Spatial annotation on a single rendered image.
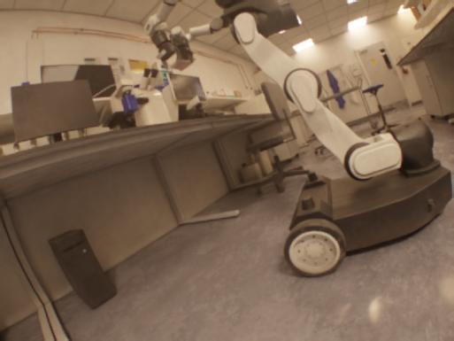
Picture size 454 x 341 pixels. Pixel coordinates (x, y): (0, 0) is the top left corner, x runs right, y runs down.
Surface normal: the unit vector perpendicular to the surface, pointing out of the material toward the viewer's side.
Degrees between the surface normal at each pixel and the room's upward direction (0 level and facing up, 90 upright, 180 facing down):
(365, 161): 90
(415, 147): 90
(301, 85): 90
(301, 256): 90
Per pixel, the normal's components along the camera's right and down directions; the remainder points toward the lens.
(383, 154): -0.42, 0.22
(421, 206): -0.11, 0.11
